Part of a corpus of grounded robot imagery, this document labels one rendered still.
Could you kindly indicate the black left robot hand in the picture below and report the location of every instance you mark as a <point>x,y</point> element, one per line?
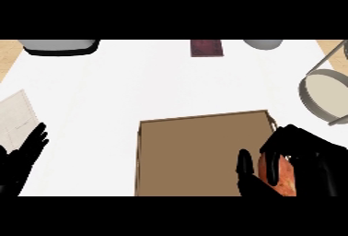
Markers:
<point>22,159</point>

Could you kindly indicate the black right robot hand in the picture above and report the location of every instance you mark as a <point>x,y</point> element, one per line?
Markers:
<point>312,159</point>

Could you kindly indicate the orange sweet potato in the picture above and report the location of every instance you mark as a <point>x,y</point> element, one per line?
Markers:
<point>280,176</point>

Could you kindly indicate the brown wooden tray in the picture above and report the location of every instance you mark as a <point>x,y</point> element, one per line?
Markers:
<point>194,153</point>

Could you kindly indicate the grey round bowl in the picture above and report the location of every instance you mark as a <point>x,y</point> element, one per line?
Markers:
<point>264,44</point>

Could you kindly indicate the dark maroon book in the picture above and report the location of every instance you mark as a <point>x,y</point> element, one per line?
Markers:
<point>206,48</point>

